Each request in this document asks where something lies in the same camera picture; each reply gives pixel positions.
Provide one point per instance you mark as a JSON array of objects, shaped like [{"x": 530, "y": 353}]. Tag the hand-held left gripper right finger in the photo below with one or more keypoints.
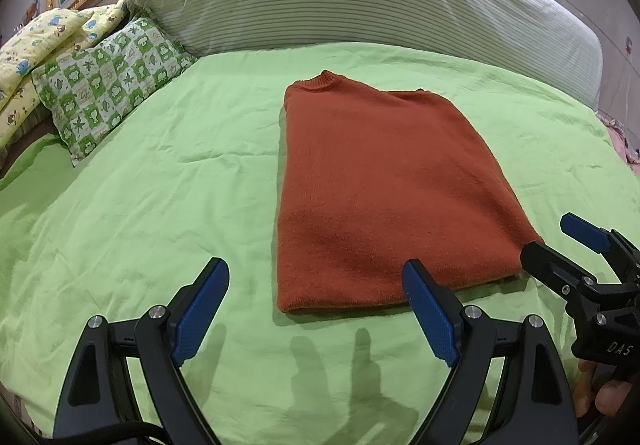
[{"x": 430, "y": 315}]

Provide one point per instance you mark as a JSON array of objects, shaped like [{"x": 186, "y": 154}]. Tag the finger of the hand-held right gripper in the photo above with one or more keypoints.
[
  {"x": 555, "y": 270},
  {"x": 585, "y": 231}
]

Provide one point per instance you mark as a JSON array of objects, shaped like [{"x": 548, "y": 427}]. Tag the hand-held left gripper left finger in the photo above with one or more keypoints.
[{"x": 200, "y": 310}]

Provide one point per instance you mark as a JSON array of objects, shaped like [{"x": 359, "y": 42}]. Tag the rust red knit sweater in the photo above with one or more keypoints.
[{"x": 380, "y": 185}]

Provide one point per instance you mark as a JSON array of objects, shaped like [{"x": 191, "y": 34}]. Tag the person's right hand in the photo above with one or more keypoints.
[{"x": 607, "y": 400}]

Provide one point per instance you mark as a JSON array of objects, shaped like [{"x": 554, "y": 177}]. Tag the pink cloth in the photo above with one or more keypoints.
[{"x": 625, "y": 140}]

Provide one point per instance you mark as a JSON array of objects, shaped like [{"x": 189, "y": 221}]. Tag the light green bed sheet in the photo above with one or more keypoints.
[{"x": 150, "y": 205}]

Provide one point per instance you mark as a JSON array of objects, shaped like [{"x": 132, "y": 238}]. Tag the green patterned pillow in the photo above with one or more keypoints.
[{"x": 110, "y": 80}]

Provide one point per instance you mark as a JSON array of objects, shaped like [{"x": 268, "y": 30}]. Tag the yellow cartoon print pillow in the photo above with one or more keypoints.
[{"x": 35, "y": 50}]

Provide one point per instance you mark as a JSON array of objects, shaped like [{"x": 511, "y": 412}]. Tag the wall socket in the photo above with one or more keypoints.
[{"x": 629, "y": 45}]

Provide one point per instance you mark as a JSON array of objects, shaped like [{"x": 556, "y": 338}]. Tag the bird wall sticker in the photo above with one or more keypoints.
[{"x": 32, "y": 10}]

